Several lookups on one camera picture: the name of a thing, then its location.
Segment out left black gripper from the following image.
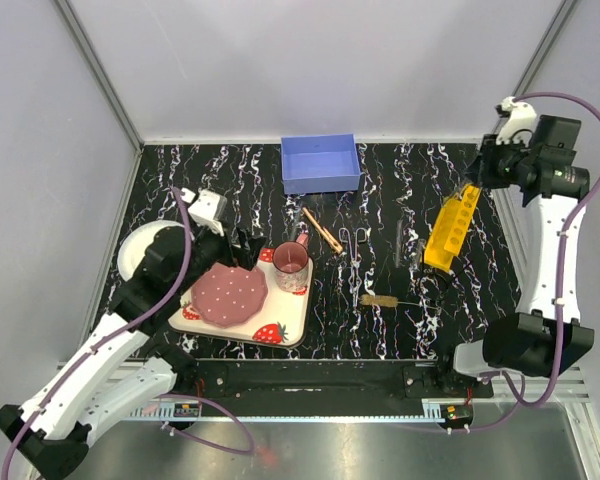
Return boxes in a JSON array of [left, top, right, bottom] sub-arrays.
[[174, 219, 267, 296]]

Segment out glass test tube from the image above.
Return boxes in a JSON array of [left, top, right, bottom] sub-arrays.
[[412, 238, 426, 271], [458, 184, 481, 208], [394, 218, 404, 268]]

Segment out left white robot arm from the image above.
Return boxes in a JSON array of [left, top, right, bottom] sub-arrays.
[[0, 222, 266, 479]]

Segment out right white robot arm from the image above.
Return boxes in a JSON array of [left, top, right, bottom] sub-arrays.
[[433, 113, 594, 397]]

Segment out pink enamel mug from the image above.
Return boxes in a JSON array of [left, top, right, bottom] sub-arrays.
[[272, 233, 310, 293]]

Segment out pink dotted plate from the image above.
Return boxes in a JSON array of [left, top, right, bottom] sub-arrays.
[[190, 263, 268, 328]]

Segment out yellow test tube rack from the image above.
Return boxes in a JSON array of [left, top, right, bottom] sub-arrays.
[[424, 185, 478, 272]]

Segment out strawberry pattern tray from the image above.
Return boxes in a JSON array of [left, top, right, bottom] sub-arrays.
[[169, 248, 309, 348]]

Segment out wooden test tube clamp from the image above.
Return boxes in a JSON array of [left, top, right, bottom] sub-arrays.
[[301, 207, 344, 255]]

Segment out white paper plate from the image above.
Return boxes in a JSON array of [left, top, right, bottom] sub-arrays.
[[116, 220, 181, 281]]

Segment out metal crucible tongs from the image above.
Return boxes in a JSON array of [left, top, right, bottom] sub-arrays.
[[338, 227, 368, 309]]

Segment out blue plastic box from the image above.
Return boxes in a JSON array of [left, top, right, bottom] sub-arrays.
[[281, 134, 361, 195]]

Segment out test tube brush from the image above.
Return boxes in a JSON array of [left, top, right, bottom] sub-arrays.
[[358, 294, 443, 312]]

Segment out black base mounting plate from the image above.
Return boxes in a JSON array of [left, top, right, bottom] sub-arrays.
[[192, 359, 494, 400]]

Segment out left power connector box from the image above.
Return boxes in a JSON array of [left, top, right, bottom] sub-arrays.
[[173, 401, 201, 420]]

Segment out power connector box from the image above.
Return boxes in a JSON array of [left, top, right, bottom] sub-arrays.
[[442, 404, 473, 425], [173, 401, 201, 420]]

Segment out right power connector box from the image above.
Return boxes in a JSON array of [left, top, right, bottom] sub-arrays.
[[442, 404, 473, 425]]

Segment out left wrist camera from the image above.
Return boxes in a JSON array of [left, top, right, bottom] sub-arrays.
[[187, 189, 227, 237]]

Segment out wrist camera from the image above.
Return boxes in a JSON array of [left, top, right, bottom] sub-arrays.
[[496, 96, 537, 145], [187, 189, 227, 237]]

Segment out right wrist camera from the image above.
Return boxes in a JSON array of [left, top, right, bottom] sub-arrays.
[[496, 96, 537, 145]]

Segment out black wire ring stand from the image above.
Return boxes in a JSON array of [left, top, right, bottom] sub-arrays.
[[417, 266, 459, 307]]

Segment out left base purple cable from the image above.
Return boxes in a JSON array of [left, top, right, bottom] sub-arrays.
[[154, 392, 259, 456]]

